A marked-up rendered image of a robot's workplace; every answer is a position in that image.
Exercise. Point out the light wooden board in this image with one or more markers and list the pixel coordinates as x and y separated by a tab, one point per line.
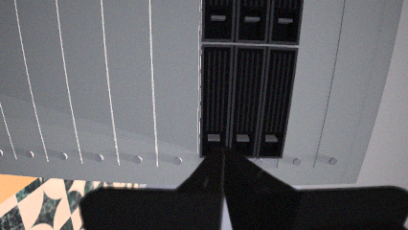
10	185

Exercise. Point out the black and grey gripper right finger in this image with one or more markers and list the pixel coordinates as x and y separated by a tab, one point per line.
257	200

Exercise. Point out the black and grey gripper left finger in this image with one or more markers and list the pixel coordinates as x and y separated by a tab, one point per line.
199	207

